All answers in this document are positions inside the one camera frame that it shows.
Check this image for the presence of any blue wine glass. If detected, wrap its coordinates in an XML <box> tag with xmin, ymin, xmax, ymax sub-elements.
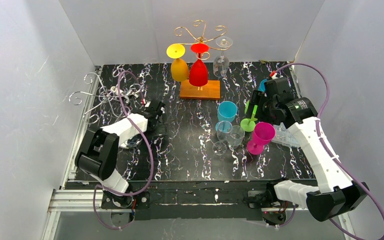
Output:
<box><xmin>258</xmin><ymin>79</ymin><xmax>268</xmax><ymax>93</ymax></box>

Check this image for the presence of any green wine glass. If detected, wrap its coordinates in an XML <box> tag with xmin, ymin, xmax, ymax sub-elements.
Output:
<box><xmin>240</xmin><ymin>100</ymin><xmax>258</xmax><ymax>133</ymax></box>

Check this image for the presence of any teal wine glass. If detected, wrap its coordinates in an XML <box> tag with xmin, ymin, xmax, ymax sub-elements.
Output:
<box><xmin>215</xmin><ymin>101</ymin><xmax>238</xmax><ymax>130</ymax></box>

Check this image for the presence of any pink wine glass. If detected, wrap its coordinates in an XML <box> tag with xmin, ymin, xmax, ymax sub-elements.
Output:
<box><xmin>246</xmin><ymin>122</ymin><xmax>276</xmax><ymax>155</ymax></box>

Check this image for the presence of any silver wire glass rack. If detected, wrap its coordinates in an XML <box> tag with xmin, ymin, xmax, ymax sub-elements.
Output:
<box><xmin>68</xmin><ymin>67</ymin><xmax>145</xmax><ymax>149</ymax></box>

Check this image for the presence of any orange yellow wine glass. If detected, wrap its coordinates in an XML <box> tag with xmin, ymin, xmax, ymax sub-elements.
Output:
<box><xmin>166</xmin><ymin>43</ymin><xmax>189</xmax><ymax>82</ymax></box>

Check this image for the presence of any clear ribbed wine glass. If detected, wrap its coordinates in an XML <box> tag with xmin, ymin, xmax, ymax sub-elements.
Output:
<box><xmin>227</xmin><ymin>125</ymin><xmax>245</xmax><ymax>149</ymax></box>

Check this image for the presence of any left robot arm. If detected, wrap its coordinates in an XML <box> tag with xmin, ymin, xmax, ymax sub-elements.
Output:
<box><xmin>74</xmin><ymin>99</ymin><xmax>166</xmax><ymax>207</ymax></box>

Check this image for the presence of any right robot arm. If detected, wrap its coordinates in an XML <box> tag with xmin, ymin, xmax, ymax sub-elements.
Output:
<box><xmin>246</xmin><ymin>77</ymin><xmax>367</xmax><ymax>222</ymax></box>

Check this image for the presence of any clear wine glass on gold rack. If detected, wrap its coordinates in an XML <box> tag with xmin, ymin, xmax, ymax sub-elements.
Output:
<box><xmin>213</xmin><ymin>36</ymin><xmax>233</xmax><ymax>78</ymax></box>

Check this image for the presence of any red wine glass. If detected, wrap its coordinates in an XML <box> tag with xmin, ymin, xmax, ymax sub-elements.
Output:
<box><xmin>189</xmin><ymin>43</ymin><xmax>209</xmax><ymax>87</ymax></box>

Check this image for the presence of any clear plastic screw box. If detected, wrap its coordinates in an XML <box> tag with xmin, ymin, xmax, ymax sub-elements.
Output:
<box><xmin>272</xmin><ymin>123</ymin><xmax>300</xmax><ymax>148</ymax></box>

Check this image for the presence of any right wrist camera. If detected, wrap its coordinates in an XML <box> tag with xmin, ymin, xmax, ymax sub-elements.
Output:
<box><xmin>264</xmin><ymin>74</ymin><xmax>293</xmax><ymax>97</ymax></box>

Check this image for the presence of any gold wire glass rack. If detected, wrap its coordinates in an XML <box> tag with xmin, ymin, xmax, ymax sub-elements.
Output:
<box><xmin>166</xmin><ymin>19</ymin><xmax>231</xmax><ymax>101</ymax></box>

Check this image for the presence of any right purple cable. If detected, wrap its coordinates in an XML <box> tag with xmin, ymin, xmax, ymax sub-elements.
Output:
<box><xmin>271</xmin><ymin>62</ymin><xmax>384</xmax><ymax>240</ymax></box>

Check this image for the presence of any purple cable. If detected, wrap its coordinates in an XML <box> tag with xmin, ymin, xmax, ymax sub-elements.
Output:
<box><xmin>92</xmin><ymin>70</ymin><xmax>155</xmax><ymax>231</ymax></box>
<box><xmin>271</xmin><ymin>62</ymin><xmax>384</xmax><ymax>240</ymax></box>

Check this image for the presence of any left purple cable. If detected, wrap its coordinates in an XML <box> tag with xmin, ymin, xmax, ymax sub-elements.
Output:
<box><xmin>92</xmin><ymin>70</ymin><xmax>155</xmax><ymax>231</ymax></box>

